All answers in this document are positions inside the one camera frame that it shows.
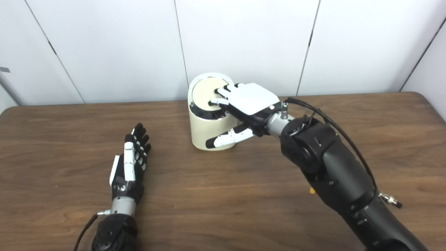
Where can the round cream bin lid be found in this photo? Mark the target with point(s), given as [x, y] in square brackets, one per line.
[205, 92]

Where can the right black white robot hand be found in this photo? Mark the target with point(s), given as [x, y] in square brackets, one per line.
[252, 99]

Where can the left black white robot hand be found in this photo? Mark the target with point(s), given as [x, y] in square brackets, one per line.
[129, 170]

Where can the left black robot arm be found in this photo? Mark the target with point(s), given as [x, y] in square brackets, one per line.
[115, 232]

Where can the cream-colored bin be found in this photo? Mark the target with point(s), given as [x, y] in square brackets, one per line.
[205, 130]

